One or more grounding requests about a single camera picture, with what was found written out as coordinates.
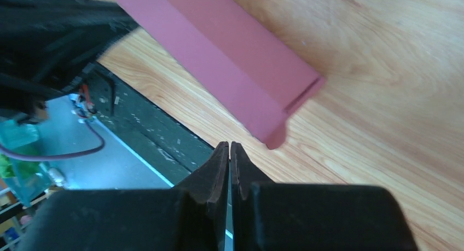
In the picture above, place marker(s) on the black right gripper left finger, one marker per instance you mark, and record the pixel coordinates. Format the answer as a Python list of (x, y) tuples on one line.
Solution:
[(189, 216)]

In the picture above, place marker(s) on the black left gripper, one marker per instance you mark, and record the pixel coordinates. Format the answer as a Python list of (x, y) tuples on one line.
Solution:
[(48, 47)]

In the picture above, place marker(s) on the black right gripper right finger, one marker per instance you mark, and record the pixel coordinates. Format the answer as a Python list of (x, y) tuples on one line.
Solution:
[(277, 216)]

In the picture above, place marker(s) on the pink paper box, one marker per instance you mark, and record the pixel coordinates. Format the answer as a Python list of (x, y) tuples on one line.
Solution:
[(254, 75)]

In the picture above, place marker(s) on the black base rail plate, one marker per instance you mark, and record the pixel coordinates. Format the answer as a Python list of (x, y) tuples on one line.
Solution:
[(165, 143)]

